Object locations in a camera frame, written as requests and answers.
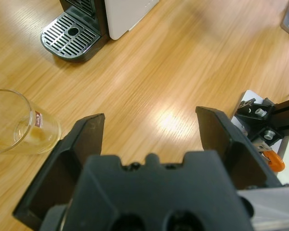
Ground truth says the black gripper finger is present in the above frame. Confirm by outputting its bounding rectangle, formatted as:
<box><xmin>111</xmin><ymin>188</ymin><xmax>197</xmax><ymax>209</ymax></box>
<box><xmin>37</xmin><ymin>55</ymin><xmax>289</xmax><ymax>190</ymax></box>
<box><xmin>13</xmin><ymin>113</ymin><xmax>105</xmax><ymax>231</ymax></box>
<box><xmin>196</xmin><ymin>106</ymin><xmax>284</xmax><ymax>190</ymax></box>

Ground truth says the white capsule coffee machine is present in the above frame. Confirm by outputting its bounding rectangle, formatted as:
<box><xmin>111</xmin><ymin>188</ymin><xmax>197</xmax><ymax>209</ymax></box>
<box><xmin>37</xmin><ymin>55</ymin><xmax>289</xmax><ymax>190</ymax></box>
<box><xmin>40</xmin><ymin>0</ymin><xmax>159</xmax><ymax>63</ymax></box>

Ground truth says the clear drinking glass red label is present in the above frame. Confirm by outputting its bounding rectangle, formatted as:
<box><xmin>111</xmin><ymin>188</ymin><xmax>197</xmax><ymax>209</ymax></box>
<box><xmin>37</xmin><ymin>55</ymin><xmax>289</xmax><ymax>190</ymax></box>
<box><xmin>0</xmin><ymin>89</ymin><xmax>63</xmax><ymax>154</ymax></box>

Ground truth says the metal drip tray grate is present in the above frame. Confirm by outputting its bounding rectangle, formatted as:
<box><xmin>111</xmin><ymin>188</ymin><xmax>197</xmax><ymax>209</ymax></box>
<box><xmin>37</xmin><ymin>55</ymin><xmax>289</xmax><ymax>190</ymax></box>
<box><xmin>40</xmin><ymin>12</ymin><xmax>104</xmax><ymax>63</ymax></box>

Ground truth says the orange clamp handle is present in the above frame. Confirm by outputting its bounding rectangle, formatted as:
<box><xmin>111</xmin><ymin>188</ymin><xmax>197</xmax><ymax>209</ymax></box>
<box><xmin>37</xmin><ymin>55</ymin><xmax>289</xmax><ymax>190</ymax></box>
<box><xmin>264</xmin><ymin>150</ymin><xmax>285</xmax><ymax>173</ymax></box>

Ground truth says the white mount plate dark post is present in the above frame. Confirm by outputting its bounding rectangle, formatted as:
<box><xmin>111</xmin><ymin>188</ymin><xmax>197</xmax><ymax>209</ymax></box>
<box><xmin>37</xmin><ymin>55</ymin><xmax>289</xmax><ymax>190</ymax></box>
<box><xmin>231</xmin><ymin>90</ymin><xmax>289</xmax><ymax>159</ymax></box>

